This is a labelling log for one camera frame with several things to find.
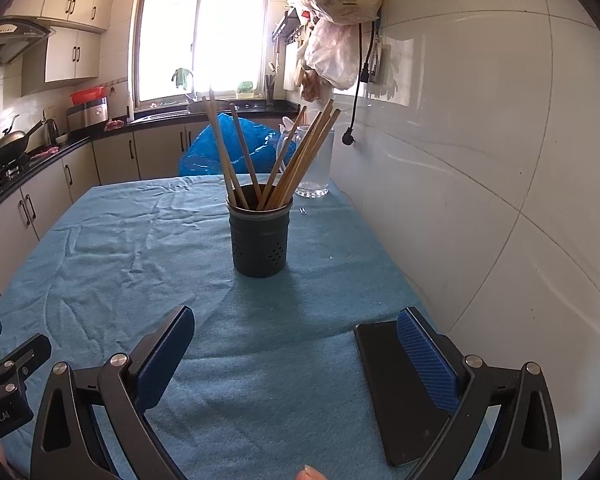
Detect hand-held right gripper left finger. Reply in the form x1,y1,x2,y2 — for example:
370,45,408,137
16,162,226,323
30,305,197,480

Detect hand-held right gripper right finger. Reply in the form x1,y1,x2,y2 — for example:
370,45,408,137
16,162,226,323
396,306,563,480

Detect dark perforated utensil holder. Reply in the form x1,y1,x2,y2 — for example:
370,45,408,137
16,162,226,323
226,184,294,278

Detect bunch of wooden chopsticks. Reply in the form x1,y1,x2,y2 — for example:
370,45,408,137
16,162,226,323
201,89,342,211

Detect black flat phone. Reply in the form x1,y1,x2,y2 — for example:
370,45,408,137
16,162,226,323
354,321,463,467

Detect blue towel tablecloth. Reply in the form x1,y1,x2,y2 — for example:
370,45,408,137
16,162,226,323
0,174,448,480

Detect gas stove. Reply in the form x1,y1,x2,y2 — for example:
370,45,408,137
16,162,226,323
0,155,36,191

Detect black wok with lid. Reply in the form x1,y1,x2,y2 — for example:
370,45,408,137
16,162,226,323
0,114,47,168

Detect beige lower kitchen cabinets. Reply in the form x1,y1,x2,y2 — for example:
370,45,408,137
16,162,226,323
0,115,301,306

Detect black kitchen countertop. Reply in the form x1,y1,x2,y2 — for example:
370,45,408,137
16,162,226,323
0,99,301,221

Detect blue plastic bag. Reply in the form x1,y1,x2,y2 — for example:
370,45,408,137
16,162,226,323
178,113,298,177

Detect clear glass mug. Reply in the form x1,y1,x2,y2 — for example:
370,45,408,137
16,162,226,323
276,124,336,198

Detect silver rice cooker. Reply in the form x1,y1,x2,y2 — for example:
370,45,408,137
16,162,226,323
66,97,111,133

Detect steel kitchen sink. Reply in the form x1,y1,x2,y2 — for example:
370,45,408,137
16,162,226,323
129,101,216,126

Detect red plastic basin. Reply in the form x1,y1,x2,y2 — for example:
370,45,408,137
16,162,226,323
70,86,109,107

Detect steel sink faucet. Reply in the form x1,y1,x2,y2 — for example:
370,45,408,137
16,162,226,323
182,72,201,103

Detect range hood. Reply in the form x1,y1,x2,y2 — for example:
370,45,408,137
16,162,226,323
0,17,57,68

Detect brown hanging bag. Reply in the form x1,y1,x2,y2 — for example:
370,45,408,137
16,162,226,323
299,67,333,103

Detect clear pinkish hanging bag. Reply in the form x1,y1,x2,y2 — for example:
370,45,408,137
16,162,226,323
302,17,361,92

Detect hanging cutting board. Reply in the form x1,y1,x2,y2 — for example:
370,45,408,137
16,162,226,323
282,42,301,92

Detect kitchen window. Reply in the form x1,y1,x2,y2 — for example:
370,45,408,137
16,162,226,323
134,0,273,111

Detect black power cable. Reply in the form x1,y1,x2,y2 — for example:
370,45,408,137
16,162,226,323
341,22,368,147

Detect short beige wall cabinet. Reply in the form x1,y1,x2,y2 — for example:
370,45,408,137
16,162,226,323
21,27,103,97

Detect white wall outlet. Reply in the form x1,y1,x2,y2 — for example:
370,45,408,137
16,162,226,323
367,32,392,86

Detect black wall rack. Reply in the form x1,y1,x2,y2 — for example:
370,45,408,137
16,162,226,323
271,6,306,43

